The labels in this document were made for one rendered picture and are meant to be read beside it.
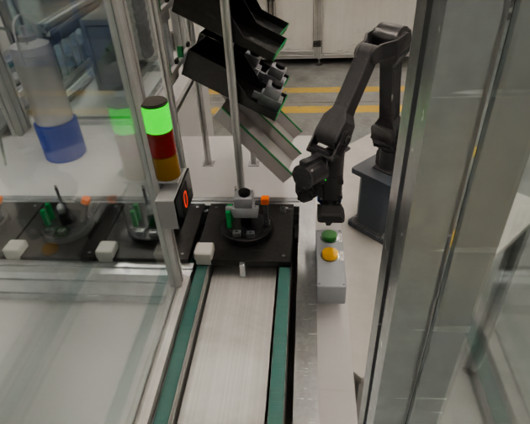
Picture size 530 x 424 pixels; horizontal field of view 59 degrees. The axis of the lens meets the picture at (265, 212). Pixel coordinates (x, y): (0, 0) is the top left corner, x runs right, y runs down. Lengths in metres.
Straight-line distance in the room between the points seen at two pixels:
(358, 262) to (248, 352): 0.44
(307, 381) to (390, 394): 0.74
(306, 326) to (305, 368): 0.10
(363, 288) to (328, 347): 0.21
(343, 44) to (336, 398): 4.52
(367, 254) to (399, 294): 1.18
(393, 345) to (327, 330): 0.96
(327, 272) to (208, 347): 0.32
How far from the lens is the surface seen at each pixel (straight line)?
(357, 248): 1.35
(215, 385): 0.99
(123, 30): 0.83
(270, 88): 1.29
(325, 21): 5.17
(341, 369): 1.08
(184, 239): 1.23
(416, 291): 0.16
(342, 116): 1.03
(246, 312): 1.10
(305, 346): 0.99
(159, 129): 0.87
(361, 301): 1.21
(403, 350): 0.18
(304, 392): 0.93
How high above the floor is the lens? 1.74
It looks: 37 degrees down
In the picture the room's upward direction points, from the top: 3 degrees counter-clockwise
